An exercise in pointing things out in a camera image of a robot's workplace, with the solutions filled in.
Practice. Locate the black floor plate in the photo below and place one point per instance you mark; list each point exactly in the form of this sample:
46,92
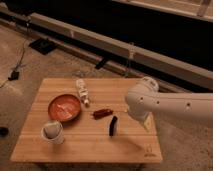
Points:
43,46

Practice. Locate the orange bowl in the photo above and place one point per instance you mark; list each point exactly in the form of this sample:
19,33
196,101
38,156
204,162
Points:
64,108

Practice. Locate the black floor bracket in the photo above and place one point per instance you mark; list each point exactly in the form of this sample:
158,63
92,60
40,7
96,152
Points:
101,63

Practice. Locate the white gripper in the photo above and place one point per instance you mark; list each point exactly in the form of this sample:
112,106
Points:
146,122

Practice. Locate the red-brown snack wrapper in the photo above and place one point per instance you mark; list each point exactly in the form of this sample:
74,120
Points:
102,113

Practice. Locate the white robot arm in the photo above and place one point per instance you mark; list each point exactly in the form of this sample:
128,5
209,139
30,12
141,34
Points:
144,98

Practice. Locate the white cup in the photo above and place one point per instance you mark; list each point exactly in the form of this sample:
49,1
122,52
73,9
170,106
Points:
52,131

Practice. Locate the wooden table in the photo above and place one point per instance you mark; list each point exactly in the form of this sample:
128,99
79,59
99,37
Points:
87,140

